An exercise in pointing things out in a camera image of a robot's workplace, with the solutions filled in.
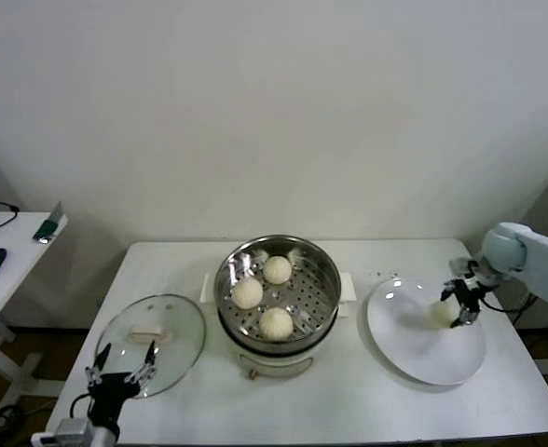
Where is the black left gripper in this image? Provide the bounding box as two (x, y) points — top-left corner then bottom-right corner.
(84, 340), (158, 428)

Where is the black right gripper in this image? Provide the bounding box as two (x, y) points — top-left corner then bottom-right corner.
(440, 278), (484, 330)

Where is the white steamed baozi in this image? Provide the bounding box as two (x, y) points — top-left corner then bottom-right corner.
(231, 278), (265, 310)
(263, 255), (293, 286)
(430, 301), (457, 332)
(258, 306), (295, 342)

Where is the round glass pot lid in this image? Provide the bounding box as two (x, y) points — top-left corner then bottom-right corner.
(94, 293), (208, 400)

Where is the stainless steel steamer basket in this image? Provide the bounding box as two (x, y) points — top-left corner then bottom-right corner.
(200, 235), (357, 358)

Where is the white round plate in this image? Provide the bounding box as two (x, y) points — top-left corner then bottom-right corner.
(360, 278), (486, 386)

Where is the white side table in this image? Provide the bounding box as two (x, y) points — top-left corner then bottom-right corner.
(0, 211), (70, 411)

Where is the white electric cooker pot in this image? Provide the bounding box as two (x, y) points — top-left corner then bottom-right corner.
(217, 302), (352, 382)

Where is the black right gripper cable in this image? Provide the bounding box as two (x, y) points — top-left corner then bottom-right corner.
(481, 297), (514, 315)

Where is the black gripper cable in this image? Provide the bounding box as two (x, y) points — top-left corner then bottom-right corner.
(70, 393), (94, 421)
(481, 297), (514, 315)

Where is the black wall cable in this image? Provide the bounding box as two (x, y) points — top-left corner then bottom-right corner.
(511, 291), (536, 326)

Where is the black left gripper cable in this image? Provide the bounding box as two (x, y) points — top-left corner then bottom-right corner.
(70, 393), (94, 421)

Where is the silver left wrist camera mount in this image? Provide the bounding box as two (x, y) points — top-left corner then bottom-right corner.
(30, 418), (93, 447)

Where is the green handled scraper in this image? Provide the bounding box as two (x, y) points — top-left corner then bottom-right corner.
(33, 200), (65, 245)

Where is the black desk cable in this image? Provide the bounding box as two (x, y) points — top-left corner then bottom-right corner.
(0, 201), (21, 230)

